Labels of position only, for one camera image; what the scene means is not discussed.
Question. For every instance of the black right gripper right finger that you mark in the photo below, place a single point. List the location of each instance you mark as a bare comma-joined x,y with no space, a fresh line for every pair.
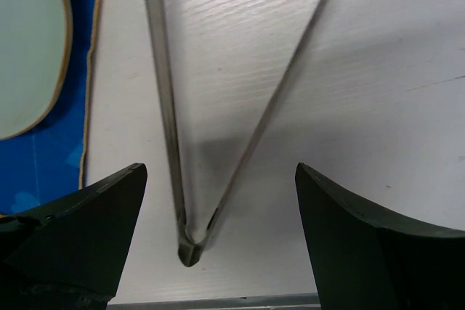
365,256

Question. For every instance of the blue printed placemat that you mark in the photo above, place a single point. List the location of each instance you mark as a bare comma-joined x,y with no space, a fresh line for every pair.
47,162

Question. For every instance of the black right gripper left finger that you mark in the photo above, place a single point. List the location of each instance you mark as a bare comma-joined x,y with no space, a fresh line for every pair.
70,253

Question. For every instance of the green flower plate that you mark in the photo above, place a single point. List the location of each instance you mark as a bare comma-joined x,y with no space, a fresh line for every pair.
36,38

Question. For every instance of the aluminium table frame rail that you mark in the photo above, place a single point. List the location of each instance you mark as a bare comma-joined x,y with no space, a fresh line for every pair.
298,301

